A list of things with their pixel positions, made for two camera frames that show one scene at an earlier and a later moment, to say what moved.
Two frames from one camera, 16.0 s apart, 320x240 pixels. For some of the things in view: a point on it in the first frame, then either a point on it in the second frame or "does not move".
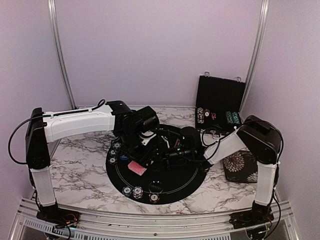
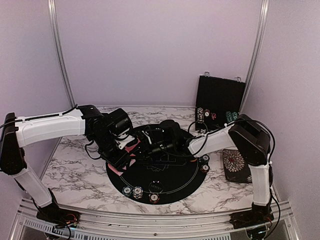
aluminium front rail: (30, 226) does not move
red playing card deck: (136, 168) -> (113, 168)
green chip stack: (127, 191) does not move
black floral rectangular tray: (242, 167) does not move
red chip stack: (154, 198) does not move
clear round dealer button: (155, 187) does not move
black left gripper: (145, 157) -> (118, 161)
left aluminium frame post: (72, 99) does not move
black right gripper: (163, 157) -> (145, 149)
